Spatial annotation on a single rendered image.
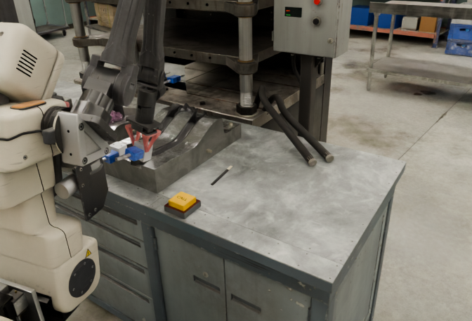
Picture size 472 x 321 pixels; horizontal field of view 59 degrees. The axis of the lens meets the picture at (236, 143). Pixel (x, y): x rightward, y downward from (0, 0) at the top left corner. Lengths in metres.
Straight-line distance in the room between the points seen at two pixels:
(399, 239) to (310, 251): 1.48
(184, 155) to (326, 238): 0.56
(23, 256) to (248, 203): 0.63
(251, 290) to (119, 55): 0.78
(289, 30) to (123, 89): 1.09
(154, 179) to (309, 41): 0.92
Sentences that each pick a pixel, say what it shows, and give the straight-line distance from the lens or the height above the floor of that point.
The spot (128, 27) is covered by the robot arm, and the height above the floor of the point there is 1.36.
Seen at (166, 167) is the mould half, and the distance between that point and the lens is 1.38.
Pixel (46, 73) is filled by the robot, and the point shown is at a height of 1.28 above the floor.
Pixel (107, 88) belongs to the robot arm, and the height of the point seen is 1.25.
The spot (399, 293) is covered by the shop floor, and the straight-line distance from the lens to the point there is 2.25.
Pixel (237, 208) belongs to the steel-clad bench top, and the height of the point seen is 0.80.
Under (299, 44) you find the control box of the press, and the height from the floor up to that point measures 1.12.
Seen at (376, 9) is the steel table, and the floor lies 0.88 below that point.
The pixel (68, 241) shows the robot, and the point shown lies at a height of 0.86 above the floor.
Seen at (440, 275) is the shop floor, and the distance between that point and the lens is 2.41.
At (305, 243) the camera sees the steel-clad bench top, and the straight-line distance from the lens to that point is 1.16.
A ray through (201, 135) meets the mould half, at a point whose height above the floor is 0.90.
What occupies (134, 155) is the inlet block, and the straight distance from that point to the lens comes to 1.34.
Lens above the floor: 1.53
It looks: 26 degrees down
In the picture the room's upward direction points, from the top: 2 degrees counter-clockwise
